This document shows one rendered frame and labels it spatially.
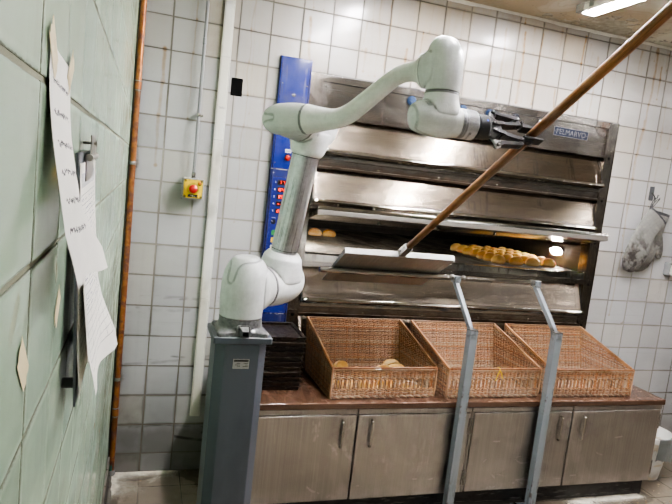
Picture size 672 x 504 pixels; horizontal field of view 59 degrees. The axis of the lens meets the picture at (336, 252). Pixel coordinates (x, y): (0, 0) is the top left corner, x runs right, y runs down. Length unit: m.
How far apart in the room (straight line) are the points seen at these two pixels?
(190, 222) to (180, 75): 0.70
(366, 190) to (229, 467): 1.61
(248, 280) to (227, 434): 0.56
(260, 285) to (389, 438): 1.17
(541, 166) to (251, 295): 2.15
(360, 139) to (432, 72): 1.41
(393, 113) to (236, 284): 1.54
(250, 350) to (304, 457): 0.86
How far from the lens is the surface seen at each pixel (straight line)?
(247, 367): 2.16
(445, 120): 1.78
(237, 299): 2.10
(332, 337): 3.20
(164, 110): 3.00
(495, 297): 3.64
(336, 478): 2.95
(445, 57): 1.82
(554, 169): 3.76
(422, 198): 3.32
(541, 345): 3.83
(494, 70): 3.55
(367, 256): 2.71
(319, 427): 2.81
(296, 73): 3.07
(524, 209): 3.66
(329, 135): 2.22
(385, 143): 3.23
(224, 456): 2.27
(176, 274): 3.04
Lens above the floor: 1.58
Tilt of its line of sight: 7 degrees down
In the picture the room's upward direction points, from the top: 6 degrees clockwise
